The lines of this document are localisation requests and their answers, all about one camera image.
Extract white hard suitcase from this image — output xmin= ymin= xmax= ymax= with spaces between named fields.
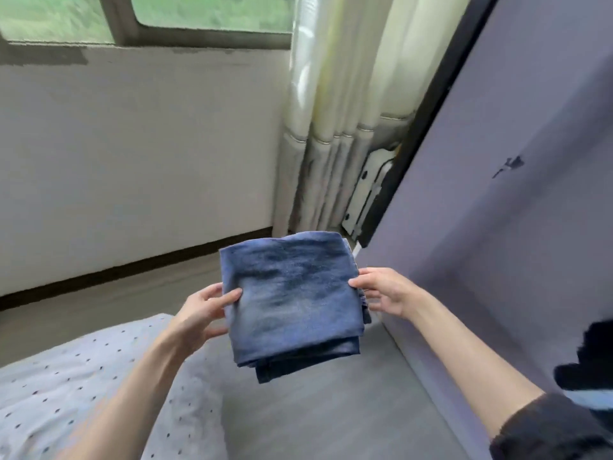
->
xmin=342 ymin=143 xmax=398 ymax=247

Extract grey wooden wardrobe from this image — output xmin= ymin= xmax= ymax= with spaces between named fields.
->
xmin=356 ymin=0 xmax=613 ymax=460

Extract person's right forearm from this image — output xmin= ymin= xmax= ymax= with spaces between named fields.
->
xmin=407 ymin=292 xmax=545 ymax=439

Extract person's left forearm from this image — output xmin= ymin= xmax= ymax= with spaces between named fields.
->
xmin=57 ymin=335 xmax=188 ymax=460

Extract striped beige curtain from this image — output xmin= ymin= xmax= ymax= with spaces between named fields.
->
xmin=271 ymin=0 xmax=475 ymax=238

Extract person's left hand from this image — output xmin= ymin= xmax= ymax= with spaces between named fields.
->
xmin=165 ymin=282 xmax=245 ymax=360

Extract grey framed window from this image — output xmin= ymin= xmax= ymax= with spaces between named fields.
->
xmin=0 ymin=0 xmax=296 ymax=50

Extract white dotted bed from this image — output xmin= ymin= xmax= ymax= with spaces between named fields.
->
xmin=0 ymin=313 xmax=231 ymax=460

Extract blue jeans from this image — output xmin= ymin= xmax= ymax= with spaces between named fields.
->
xmin=218 ymin=231 xmax=373 ymax=384

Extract person's right hand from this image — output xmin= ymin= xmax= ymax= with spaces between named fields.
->
xmin=347 ymin=266 xmax=430 ymax=324

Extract person's black right sleeve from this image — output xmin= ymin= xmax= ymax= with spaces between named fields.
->
xmin=488 ymin=392 xmax=613 ymax=460

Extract black door handle strip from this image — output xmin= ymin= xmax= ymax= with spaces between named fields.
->
xmin=356 ymin=0 xmax=501 ymax=250

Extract charcoal black clothes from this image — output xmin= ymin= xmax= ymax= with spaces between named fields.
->
xmin=554 ymin=319 xmax=613 ymax=391

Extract metal door hinge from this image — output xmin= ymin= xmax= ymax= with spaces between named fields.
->
xmin=492 ymin=155 xmax=526 ymax=180

